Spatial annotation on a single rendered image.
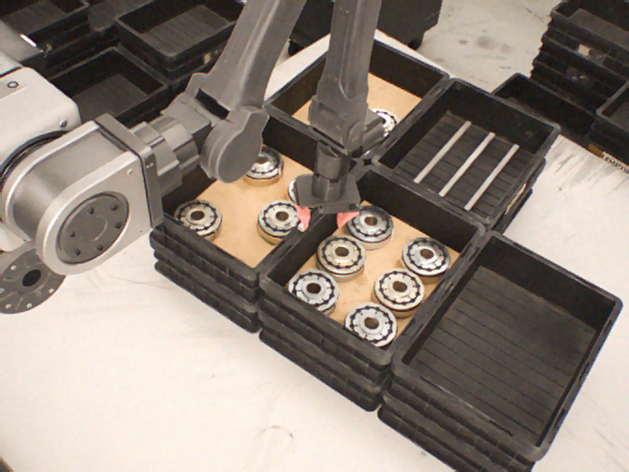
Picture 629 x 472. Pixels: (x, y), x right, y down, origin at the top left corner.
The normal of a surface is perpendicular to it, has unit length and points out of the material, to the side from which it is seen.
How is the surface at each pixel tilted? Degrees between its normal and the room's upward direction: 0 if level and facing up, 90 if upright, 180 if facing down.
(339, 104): 85
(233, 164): 89
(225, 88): 53
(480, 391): 0
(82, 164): 0
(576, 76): 90
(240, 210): 0
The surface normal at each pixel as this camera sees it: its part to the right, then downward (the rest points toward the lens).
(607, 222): 0.07, -0.64
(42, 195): -0.28, -0.28
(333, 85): -0.66, 0.48
